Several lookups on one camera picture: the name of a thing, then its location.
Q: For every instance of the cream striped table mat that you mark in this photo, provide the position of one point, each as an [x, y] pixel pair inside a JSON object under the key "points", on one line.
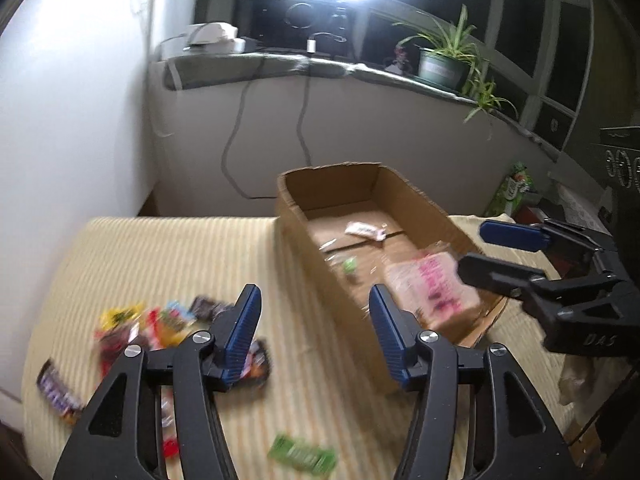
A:
{"points": [[200, 260]]}

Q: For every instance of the dark red dried fruit packet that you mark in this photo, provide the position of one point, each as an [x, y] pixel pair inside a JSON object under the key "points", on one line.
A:
{"points": [[117, 347]]}

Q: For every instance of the gooseneck usb light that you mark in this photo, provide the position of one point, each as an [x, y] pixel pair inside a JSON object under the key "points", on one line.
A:
{"points": [[313, 45]]}

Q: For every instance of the white window frame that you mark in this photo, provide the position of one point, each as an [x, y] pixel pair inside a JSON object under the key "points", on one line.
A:
{"points": [[552, 50]]}

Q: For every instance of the pink printed bread packet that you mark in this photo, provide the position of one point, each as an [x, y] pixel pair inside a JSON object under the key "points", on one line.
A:
{"points": [[432, 292]]}

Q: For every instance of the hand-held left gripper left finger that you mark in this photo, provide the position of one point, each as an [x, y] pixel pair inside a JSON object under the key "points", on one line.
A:
{"points": [[245, 332]]}

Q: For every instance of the red and white snack packet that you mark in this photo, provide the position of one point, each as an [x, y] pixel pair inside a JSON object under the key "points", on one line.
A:
{"points": [[159, 331]]}

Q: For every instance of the white box device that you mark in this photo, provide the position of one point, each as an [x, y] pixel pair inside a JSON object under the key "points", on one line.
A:
{"points": [[212, 37]]}

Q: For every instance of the green snack packet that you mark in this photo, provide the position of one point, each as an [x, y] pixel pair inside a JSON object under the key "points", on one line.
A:
{"points": [[301, 452]]}

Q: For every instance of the large white panel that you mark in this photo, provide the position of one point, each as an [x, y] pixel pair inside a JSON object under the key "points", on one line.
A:
{"points": [[65, 135]]}

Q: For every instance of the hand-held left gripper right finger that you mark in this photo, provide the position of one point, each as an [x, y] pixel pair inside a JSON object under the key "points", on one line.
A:
{"points": [[386, 335]]}

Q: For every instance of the purple-blue chocolate bar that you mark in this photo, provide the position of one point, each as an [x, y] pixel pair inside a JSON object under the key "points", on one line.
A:
{"points": [[59, 391]]}

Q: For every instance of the grey windowsill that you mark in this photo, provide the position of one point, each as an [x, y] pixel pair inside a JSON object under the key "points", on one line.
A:
{"points": [[280, 67]]}

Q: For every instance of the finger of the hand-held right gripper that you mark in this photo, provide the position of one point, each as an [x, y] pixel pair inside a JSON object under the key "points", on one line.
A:
{"points": [[492, 272], [510, 234]]}

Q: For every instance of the cardboard box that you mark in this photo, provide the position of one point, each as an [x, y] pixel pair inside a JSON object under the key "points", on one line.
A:
{"points": [[320, 240]]}

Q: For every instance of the black spotted snack packet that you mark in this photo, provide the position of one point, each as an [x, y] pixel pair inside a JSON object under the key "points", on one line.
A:
{"points": [[207, 307]]}

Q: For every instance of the small green candy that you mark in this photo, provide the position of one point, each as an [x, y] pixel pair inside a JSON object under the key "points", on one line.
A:
{"points": [[350, 265]]}

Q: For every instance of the colourful blue-green snack packet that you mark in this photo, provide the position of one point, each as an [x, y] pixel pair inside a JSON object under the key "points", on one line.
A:
{"points": [[178, 316]]}

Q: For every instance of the dark snack packet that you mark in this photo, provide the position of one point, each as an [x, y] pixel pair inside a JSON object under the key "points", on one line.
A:
{"points": [[257, 362]]}

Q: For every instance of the potted spider plant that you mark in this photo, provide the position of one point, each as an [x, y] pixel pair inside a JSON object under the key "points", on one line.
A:
{"points": [[442, 67]]}

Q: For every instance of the small purple-leaved plant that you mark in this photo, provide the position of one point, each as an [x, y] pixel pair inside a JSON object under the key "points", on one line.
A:
{"points": [[400, 60]]}

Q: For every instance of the green printed bag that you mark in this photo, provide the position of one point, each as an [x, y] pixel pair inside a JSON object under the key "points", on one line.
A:
{"points": [[510, 187]]}

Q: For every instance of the small red snack packet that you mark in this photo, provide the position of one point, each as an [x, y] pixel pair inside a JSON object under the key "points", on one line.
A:
{"points": [[171, 450]]}

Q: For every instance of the white and pink snack packet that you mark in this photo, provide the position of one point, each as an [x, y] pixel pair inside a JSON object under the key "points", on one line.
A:
{"points": [[364, 230]]}

